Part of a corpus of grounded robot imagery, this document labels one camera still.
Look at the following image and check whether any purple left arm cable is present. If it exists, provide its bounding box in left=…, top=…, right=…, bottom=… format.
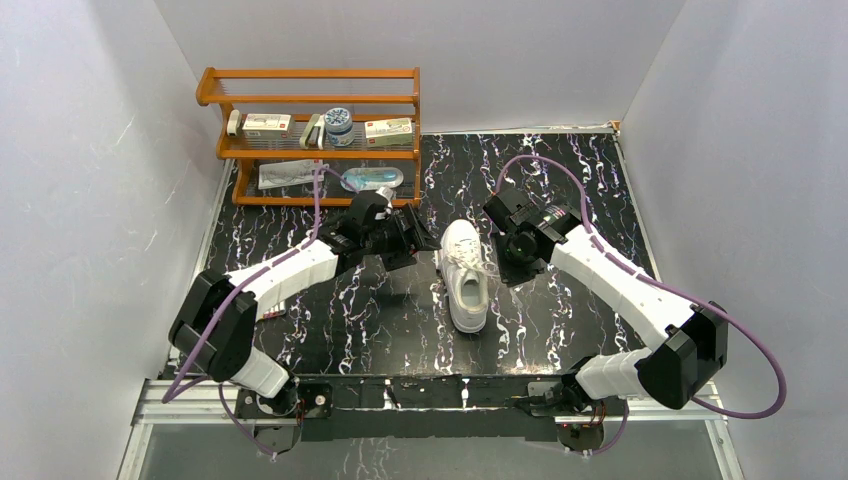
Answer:
left=160, top=164, right=362, bottom=458

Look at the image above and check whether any orange wooden shelf rack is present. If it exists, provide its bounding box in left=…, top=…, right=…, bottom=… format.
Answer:
left=195, top=67, right=422, bottom=207

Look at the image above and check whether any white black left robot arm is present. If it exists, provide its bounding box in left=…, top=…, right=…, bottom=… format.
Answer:
left=168, top=189, right=440, bottom=416

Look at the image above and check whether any white sneaker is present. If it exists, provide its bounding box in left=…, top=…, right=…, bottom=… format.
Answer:
left=435, top=219, right=489, bottom=334

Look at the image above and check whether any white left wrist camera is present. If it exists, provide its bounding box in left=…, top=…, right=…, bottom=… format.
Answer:
left=375, top=186, right=395, bottom=206

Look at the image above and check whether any white box left shelf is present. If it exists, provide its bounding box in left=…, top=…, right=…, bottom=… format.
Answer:
left=241, top=113, right=296, bottom=140

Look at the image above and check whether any white handle tool left shelf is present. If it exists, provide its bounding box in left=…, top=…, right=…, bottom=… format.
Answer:
left=225, top=109, right=242, bottom=138

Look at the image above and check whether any aluminium rail frame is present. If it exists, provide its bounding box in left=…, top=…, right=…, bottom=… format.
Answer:
left=134, top=375, right=720, bottom=425

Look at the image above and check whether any white green box right shelf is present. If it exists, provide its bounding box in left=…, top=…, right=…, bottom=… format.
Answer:
left=364, top=117, right=415, bottom=147

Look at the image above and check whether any white shoelace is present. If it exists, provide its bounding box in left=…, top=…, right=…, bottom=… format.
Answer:
left=439, top=248, right=498, bottom=278

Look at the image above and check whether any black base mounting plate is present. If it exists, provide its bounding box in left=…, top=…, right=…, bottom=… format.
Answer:
left=235, top=374, right=625, bottom=451

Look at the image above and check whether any white packaged item lower shelf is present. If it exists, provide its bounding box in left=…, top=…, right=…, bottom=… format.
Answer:
left=257, top=159, right=324, bottom=190

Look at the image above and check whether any blue packaged toothbrush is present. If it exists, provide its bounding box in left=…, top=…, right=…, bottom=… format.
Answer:
left=341, top=167, right=405, bottom=193

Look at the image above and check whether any blue white round jar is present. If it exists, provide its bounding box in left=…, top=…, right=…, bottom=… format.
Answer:
left=323, top=107, right=355, bottom=147

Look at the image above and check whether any coloured marker pen set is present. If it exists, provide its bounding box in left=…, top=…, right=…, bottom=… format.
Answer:
left=257, top=304, right=286, bottom=321

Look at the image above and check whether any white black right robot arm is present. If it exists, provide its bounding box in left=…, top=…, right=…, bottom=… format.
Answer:
left=483, top=188, right=728, bottom=414

